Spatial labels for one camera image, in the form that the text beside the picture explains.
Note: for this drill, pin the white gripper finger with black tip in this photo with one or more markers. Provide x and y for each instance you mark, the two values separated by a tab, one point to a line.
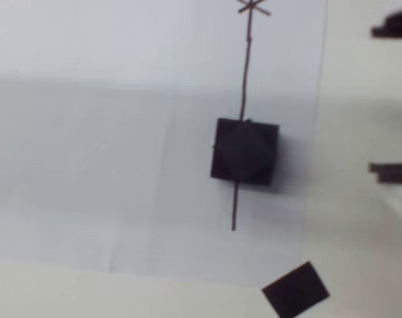
394	173
397	26

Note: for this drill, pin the black tape square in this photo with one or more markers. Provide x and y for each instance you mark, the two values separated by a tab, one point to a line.
295	291

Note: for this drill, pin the black cube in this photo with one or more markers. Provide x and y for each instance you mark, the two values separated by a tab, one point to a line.
243	152

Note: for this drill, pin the white paper sheet with markings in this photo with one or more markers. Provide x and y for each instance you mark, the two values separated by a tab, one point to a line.
121	149

